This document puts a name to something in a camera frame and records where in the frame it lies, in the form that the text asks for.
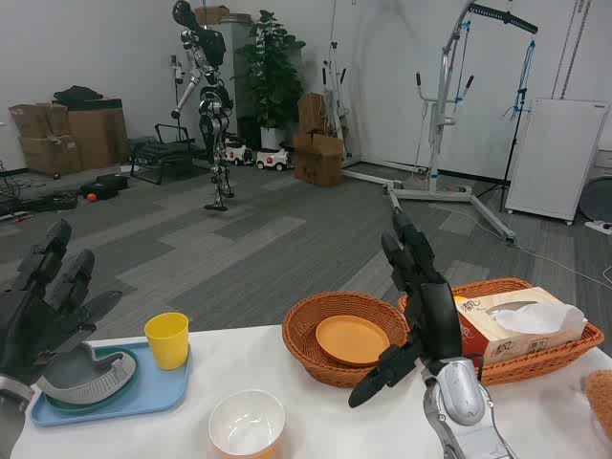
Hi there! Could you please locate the small white hoist frame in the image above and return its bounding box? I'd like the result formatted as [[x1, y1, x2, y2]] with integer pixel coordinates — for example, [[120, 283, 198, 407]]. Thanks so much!
[[320, 41, 364, 168]]

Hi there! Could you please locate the rectangular wicker basket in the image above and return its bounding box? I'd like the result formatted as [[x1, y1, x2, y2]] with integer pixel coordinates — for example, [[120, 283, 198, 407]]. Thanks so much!
[[397, 277, 605, 386]]

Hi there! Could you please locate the white cabinet on castors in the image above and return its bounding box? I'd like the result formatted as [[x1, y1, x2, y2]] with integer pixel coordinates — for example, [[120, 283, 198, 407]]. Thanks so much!
[[504, 98, 610, 227]]

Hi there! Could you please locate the small open cardboard box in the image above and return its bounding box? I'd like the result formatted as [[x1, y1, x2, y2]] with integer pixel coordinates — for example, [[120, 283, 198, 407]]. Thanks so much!
[[9, 102, 69, 141]]

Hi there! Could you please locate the round wicker basket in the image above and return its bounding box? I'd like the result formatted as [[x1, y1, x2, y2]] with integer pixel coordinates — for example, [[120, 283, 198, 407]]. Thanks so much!
[[281, 291, 411, 389]]

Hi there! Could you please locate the long black case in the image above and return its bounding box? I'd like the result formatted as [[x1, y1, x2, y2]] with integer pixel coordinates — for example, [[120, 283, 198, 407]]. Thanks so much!
[[0, 190, 79, 217]]

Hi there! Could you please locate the grey knitted shoe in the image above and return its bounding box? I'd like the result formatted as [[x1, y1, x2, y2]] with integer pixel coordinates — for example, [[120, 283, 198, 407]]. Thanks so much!
[[35, 341, 139, 406]]

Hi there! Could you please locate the potted green plant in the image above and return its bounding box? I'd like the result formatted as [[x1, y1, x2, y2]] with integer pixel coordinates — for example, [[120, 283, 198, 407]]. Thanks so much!
[[233, 9, 307, 152]]

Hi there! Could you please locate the teal green plate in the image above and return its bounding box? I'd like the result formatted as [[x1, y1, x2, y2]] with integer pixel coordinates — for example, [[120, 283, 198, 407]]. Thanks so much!
[[45, 347, 142, 415]]

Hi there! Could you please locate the tissue box with white tissue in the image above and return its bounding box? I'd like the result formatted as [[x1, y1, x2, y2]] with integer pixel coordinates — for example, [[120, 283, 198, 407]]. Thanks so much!
[[451, 285, 589, 372]]

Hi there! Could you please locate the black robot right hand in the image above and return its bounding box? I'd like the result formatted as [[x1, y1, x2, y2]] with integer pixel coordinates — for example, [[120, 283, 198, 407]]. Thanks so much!
[[347, 208, 466, 409]]

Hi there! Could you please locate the yellow plastic cup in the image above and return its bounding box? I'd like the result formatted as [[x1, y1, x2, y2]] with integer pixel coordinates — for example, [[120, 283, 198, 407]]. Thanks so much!
[[143, 312, 190, 371]]

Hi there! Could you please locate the hanging humanoid robot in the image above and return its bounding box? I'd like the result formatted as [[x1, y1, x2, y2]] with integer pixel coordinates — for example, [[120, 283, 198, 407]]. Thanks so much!
[[169, 0, 236, 212]]

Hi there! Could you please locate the white and orange plastic bowl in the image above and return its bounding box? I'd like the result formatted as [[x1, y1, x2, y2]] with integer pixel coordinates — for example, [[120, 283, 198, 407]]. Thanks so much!
[[208, 389, 287, 459]]

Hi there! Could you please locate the low cardboard box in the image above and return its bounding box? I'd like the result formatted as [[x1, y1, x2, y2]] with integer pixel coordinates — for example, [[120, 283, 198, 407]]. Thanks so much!
[[18, 135, 81, 177]]

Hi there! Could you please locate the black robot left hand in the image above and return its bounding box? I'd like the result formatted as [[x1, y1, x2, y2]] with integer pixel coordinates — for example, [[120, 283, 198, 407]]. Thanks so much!
[[0, 219, 123, 384]]

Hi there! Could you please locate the large cardboard box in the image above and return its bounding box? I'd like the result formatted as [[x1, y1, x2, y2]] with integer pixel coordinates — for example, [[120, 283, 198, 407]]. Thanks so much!
[[65, 98, 129, 171]]

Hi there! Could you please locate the white floor cable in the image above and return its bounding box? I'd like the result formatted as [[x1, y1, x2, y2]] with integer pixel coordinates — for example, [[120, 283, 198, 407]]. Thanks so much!
[[425, 203, 612, 283]]

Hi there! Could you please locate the orange plastic plate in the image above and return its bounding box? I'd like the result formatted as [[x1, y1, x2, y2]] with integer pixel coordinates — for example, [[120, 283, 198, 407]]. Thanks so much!
[[315, 315, 392, 368]]

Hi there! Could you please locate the brown plush teddy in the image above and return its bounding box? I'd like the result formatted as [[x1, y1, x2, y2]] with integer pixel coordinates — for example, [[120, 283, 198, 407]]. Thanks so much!
[[580, 368, 612, 444]]

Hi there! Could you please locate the black bag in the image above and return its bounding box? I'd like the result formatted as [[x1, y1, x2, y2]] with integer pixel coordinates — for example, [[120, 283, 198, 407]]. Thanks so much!
[[79, 172, 131, 200]]

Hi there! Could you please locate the large white hoist frame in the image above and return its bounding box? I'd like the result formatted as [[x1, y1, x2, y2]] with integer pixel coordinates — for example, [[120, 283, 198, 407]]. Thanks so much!
[[339, 0, 539, 246]]

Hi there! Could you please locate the light blue plastic tray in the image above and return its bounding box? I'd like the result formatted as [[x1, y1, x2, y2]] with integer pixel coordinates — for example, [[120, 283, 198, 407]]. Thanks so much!
[[30, 340, 192, 428]]

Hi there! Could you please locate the black tripod stand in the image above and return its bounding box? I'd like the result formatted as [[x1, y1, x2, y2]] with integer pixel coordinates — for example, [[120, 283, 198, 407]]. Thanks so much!
[[477, 40, 533, 212]]

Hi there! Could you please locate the tall cardboard box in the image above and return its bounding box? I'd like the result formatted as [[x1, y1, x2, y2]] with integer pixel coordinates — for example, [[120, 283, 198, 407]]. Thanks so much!
[[296, 92, 332, 138]]

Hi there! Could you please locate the black clothing pile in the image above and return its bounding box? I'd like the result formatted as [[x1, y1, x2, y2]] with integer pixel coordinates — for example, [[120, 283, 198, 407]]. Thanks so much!
[[52, 84, 104, 104]]

